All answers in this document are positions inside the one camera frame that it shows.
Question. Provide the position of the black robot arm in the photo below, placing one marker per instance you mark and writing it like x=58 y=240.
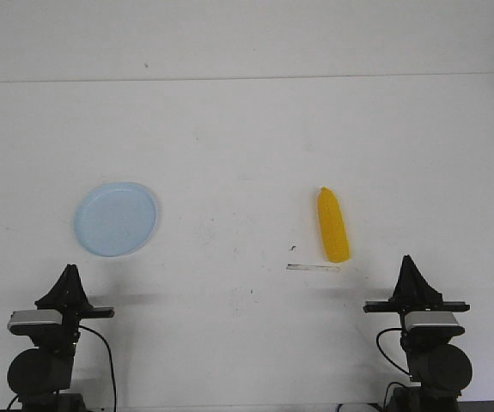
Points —
x=41 y=375
x=438 y=370

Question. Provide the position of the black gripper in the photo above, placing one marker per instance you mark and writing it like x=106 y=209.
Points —
x=421 y=289
x=80 y=309

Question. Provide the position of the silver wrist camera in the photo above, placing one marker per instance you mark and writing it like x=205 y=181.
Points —
x=34 y=318
x=433 y=321

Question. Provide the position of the light blue round plate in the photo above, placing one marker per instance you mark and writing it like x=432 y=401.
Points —
x=116 y=219

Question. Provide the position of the yellow corn cob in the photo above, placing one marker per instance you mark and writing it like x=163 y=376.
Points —
x=332 y=227

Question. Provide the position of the clear tape strip on table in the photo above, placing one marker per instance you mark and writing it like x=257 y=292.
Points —
x=313 y=268

